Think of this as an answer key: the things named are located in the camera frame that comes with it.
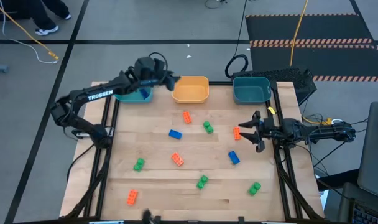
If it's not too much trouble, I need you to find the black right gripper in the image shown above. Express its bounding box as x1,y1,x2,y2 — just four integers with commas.
237,110,285,154

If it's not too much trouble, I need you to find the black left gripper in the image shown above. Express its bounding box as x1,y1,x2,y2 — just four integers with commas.
129,55,182,92

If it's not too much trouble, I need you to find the yellow-orange plastic bin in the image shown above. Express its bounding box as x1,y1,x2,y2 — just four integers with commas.
171,75,210,105

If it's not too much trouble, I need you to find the dark teal plastic bin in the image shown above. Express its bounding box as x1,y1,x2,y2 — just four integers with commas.
232,77,272,105

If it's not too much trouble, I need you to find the light teal plastic bin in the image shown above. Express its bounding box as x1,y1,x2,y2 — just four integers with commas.
114,85,154,105

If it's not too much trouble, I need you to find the black hazard-striped floor mat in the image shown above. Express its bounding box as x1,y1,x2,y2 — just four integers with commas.
245,12,378,83

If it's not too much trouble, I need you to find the gray flat laptop lid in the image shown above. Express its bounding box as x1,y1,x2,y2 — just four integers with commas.
357,101,378,202

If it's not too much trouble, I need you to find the black laptop keyboard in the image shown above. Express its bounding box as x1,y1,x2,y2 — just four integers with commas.
338,182,378,224

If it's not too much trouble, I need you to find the person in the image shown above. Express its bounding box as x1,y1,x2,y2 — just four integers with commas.
26,0,73,36

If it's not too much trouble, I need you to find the black cabinet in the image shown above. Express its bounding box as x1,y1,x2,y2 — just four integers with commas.
0,0,33,22

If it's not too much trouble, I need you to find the black coiled cable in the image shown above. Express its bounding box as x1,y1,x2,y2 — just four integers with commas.
224,0,250,80

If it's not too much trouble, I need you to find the short yellow cable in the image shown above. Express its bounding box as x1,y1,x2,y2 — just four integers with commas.
302,115,333,126

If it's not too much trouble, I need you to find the yellow hanging cable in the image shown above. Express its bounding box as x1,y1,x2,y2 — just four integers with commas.
289,0,310,67

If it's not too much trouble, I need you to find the yellow cable with plug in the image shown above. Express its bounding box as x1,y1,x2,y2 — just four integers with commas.
0,0,60,61

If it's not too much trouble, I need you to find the black aluminium table frame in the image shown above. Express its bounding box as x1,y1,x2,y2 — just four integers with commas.
64,80,325,224

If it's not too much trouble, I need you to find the white floor cable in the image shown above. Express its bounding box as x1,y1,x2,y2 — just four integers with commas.
0,0,58,65

